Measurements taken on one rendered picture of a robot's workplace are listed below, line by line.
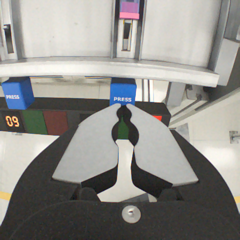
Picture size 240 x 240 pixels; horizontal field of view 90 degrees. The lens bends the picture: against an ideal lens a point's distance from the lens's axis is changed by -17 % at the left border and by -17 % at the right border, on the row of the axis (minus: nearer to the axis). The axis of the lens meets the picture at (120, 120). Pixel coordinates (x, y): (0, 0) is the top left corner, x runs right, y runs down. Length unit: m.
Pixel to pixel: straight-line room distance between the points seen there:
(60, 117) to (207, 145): 0.94
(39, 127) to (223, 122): 1.08
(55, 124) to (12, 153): 0.87
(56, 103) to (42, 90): 0.83
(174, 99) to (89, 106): 0.11
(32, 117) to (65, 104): 0.05
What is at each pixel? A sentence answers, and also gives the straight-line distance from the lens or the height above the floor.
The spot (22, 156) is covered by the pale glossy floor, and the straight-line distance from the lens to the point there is 1.00.
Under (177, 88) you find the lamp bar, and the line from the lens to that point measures 0.19.
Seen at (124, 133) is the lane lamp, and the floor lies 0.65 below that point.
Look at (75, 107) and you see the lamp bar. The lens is 0.17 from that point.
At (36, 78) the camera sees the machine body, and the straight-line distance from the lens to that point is 0.92.
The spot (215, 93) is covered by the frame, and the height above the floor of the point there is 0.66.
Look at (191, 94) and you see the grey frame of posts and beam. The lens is 0.23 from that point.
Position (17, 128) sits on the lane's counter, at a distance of 0.22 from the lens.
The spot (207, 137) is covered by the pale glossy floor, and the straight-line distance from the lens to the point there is 1.03.
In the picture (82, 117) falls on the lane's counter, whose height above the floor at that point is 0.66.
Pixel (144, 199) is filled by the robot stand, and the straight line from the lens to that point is 0.87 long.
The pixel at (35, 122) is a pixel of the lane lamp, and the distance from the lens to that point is 0.20.
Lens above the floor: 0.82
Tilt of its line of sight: 77 degrees down
